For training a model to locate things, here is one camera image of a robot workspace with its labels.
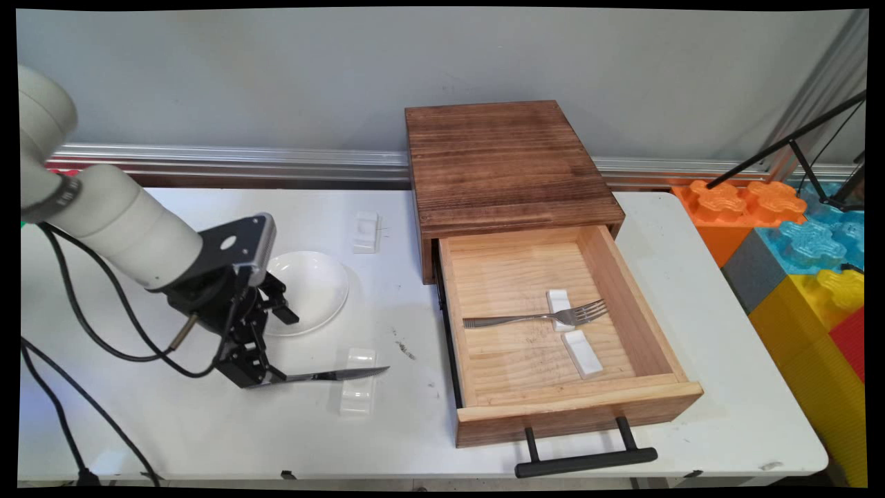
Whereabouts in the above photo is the black cable with black plug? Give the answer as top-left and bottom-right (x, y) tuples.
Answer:
(19, 221), (229, 488)

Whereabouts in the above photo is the silver metal knife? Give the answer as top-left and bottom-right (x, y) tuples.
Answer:
(266, 366), (391, 387)

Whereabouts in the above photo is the orange big toy block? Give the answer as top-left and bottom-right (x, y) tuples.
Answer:
(671, 178), (809, 268)

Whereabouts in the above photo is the grey big toy block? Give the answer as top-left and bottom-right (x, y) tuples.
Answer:
(720, 228), (790, 316)

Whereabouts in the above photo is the dark wooden cabinet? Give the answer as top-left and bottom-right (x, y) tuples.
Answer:
(404, 99), (626, 285)

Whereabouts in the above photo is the black tripod stand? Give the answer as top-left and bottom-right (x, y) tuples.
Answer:
(705, 89), (868, 212)

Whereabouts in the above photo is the black cable with white tag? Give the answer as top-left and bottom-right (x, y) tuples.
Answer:
(19, 221), (229, 488)

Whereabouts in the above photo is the white ceramic cutlery rest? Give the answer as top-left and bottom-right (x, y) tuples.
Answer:
(559, 329), (604, 378)
(546, 288), (577, 333)
(351, 211), (382, 255)
(338, 347), (378, 418)

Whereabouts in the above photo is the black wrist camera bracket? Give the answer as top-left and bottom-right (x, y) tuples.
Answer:
(196, 212), (278, 288)

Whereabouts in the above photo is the light wooden drawer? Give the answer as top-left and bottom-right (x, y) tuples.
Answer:
(437, 223), (705, 450)

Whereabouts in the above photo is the aluminium wall rail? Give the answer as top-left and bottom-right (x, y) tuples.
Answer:
(44, 142), (862, 191)

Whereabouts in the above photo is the blue big toy block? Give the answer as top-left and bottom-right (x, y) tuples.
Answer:
(756, 181), (867, 277)

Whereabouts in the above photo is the yellow big toy block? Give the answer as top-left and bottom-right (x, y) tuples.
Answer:
(748, 268), (868, 489)

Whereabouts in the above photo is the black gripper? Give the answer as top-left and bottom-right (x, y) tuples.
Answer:
(163, 266), (301, 389)

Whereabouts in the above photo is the silver metal fork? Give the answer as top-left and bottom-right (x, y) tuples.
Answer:
(462, 298), (610, 330)

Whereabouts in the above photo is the black drawer handle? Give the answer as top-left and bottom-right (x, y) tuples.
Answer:
(513, 416), (659, 480)

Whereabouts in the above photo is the white round plate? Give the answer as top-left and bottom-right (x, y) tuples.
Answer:
(264, 250), (350, 338)

